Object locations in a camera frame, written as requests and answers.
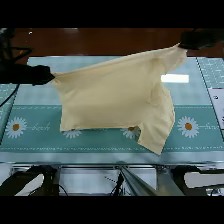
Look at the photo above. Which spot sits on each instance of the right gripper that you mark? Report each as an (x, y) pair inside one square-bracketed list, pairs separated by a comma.
[(190, 41)]

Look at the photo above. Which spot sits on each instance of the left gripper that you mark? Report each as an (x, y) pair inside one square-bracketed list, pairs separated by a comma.
[(42, 75)]

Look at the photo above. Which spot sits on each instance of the cream T-shirt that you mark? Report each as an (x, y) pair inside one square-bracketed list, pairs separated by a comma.
[(113, 96)]

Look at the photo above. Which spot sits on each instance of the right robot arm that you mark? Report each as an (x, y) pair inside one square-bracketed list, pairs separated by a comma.
[(210, 37)]

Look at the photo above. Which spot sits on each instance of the silver frame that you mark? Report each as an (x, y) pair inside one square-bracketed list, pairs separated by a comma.
[(140, 183)]

